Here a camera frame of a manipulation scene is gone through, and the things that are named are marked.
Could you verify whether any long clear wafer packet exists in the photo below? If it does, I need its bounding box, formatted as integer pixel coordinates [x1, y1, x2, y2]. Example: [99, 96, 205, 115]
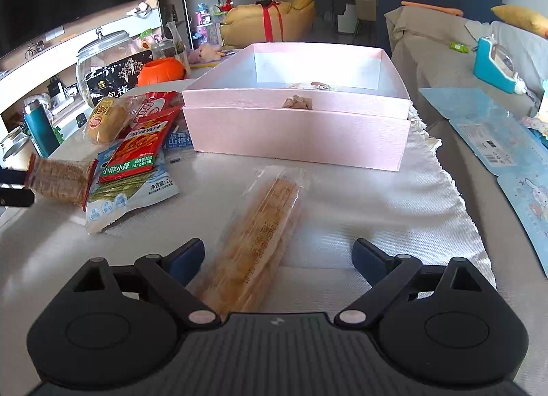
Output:
[187, 166, 307, 316]

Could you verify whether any large glass jar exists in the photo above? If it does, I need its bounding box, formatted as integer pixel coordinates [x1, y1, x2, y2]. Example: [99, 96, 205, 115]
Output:
[76, 27, 143, 108]

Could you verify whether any blue rabbit card sheet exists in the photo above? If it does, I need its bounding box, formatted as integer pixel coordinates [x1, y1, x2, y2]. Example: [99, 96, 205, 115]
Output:
[497, 167, 548, 278]

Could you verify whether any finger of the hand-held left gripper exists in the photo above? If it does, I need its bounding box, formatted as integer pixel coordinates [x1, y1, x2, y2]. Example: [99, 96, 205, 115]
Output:
[0, 188, 36, 208]
[0, 168, 30, 186]

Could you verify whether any grey covered sofa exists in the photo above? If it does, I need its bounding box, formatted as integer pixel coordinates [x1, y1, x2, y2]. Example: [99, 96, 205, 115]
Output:
[384, 4, 548, 131]

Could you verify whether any small brown wrapped snack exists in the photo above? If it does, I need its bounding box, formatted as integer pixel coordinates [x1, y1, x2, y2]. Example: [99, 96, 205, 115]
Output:
[283, 95, 314, 110]

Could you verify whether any blue white hawthorn packet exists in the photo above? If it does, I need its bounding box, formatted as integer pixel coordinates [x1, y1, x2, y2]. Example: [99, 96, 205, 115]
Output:
[164, 121, 198, 162]

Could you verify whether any black plum bag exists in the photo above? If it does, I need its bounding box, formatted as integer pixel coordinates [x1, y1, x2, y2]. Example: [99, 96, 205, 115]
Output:
[83, 51, 155, 98]

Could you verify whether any miniature bicycle ornament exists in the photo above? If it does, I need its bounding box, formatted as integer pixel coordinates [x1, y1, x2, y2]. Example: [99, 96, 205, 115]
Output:
[23, 40, 46, 60]

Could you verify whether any yellow sofa with red ribbon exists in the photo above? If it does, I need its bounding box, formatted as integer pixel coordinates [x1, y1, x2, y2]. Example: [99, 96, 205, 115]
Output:
[222, 0, 318, 48]

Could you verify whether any blue printed card sheet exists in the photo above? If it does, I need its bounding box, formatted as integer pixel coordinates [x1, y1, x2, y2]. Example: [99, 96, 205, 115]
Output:
[419, 87, 548, 177]

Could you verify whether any white blue snack bag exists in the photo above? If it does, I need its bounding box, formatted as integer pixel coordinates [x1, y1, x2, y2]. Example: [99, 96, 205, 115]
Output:
[85, 139, 180, 236]

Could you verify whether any red chicken leg packet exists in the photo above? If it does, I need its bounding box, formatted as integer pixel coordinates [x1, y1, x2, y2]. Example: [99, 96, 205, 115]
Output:
[128, 91, 186, 127]

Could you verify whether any brown biscuit packet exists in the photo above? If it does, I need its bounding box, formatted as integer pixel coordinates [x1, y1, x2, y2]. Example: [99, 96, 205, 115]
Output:
[25, 155, 98, 209]

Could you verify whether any small glass jar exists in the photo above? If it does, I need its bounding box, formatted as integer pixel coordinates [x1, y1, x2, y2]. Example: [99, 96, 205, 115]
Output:
[0, 126, 33, 162]

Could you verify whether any beige chair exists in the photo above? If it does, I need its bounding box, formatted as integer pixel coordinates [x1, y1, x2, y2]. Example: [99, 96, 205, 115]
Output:
[354, 0, 380, 36]

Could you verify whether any clear glass vase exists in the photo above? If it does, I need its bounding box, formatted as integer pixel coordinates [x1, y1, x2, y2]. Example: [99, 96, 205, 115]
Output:
[164, 21, 191, 77]

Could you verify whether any colourful toy set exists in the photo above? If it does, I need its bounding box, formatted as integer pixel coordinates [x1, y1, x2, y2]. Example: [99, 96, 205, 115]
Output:
[192, 0, 237, 47]

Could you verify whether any teal toy device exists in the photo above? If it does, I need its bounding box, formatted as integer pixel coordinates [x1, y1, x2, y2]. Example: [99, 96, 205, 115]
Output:
[473, 36, 522, 94]

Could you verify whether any yellow cushion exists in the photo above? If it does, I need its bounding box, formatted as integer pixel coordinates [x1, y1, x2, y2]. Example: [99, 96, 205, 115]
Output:
[490, 4, 548, 40]

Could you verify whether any red spicy strip packet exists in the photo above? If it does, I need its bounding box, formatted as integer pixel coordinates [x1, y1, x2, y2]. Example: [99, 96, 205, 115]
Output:
[98, 106, 183, 185]

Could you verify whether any pink plush toy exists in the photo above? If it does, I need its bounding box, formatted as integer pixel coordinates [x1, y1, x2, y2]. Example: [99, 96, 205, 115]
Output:
[188, 44, 224, 65]

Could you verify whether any white television cabinet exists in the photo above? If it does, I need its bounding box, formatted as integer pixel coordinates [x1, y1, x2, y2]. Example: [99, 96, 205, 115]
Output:
[0, 24, 167, 132]

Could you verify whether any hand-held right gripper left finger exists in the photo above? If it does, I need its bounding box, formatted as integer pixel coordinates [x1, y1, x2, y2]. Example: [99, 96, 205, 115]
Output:
[73, 239, 220, 328]

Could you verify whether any wrapped bread bun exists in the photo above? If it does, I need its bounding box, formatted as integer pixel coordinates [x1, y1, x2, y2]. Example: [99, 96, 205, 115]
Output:
[84, 95, 144, 145]

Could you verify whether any white woven table mat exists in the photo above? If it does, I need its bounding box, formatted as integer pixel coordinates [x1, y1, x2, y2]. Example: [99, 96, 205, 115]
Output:
[0, 103, 498, 320]

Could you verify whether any pink gift box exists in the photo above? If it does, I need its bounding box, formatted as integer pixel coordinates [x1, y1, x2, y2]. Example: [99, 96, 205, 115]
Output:
[182, 43, 412, 120]

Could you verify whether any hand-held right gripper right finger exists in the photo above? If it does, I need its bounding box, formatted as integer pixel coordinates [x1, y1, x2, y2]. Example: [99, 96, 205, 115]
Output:
[335, 239, 493, 328]

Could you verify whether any orange pumpkin bucket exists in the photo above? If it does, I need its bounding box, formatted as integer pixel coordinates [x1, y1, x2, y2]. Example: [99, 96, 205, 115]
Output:
[137, 58, 190, 87]

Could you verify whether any teal water bottle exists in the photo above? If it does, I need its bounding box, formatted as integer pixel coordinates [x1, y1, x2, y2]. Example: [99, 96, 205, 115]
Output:
[23, 104, 61, 158]

